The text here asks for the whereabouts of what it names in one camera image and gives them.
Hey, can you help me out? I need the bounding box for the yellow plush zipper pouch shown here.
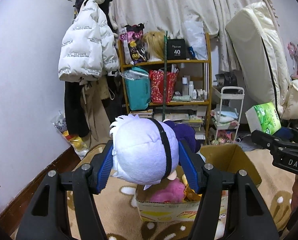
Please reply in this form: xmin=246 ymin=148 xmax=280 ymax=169
xmin=181 ymin=174 xmax=201 ymax=202

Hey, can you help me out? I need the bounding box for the teal gift bag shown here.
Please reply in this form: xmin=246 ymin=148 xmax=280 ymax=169
xmin=125 ymin=67 xmax=150 ymax=111

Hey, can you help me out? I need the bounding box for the white-haired plush doll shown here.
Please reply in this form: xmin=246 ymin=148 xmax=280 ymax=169
xmin=109 ymin=114 xmax=201 ymax=189

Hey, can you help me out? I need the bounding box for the beige patterned blanket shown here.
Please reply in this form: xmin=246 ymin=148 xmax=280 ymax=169
xmin=10 ymin=143 xmax=298 ymax=240

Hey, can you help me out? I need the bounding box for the green pole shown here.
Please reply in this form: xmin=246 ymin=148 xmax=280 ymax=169
xmin=162 ymin=30 xmax=168 ymax=121

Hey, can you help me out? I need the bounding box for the white rolling cart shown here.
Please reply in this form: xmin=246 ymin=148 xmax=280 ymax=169
xmin=211 ymin=86 xmax=245 ymax=144

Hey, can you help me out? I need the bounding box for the beige hanging coat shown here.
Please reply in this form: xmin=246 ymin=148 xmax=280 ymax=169
xmin=81 ymin=76 xmax=111 ymax=148

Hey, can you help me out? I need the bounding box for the white puffer jacket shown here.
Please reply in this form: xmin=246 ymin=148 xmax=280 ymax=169
xmin=58 ymin=0 xmax=119 ymax=83

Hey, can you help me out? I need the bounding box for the open cardboard box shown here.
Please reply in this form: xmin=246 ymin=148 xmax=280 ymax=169
xmin=135 ymin=143 xmax=263 ymax=223

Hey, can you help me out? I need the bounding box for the black box number 40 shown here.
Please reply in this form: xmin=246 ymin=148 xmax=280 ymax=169
xmin=167 ymin=39 xmax=186 ymax=60

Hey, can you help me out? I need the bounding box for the wooden bookshelf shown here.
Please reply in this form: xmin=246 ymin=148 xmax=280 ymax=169
xmin=117 ymin=32 xmax=212 ymax=143

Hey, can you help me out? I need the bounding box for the pink desk fan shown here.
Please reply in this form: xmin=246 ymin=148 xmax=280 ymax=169
xmin=287 ymin=42 xmax=298 ymax=71

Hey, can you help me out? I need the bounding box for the pink black printed bag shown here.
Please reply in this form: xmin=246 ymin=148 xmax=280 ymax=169
xmin=120 ymin=23 xmax=147 ymax=65

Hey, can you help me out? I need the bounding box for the green tissue pack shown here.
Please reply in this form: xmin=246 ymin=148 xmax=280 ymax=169
xmin=245 ymin=102 xmax=281 ymax=135

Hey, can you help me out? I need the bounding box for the floral curtain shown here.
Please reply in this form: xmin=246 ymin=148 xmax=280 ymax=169
xmin=110 ymin=0 xmax=279 ymax=72

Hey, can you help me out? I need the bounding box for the blonde wig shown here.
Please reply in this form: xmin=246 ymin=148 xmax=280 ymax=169
xmin=143 ymin=31 xmax=165 ymax=62

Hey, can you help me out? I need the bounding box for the stack of books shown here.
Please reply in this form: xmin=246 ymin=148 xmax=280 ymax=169
xmin=130 ymin=105 xmax=207 ymax=140

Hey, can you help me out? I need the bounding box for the red gift bag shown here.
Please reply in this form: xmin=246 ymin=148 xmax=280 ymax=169
xmin=149 ymin=70 xmax=178 ymax=104

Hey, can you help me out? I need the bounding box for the clear plastic bag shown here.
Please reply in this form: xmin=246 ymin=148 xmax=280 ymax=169
xmin=182 ymin=21 xmax=208 ymax=60

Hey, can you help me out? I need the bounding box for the cream padded chair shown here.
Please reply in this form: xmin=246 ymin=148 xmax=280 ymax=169
xmin=225 ymin=2 xmax=298 ymax=120

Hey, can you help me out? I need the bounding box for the pink plush bear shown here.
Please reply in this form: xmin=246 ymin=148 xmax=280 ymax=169
xmin=149 ymin=178 xmax=185 ymax=204

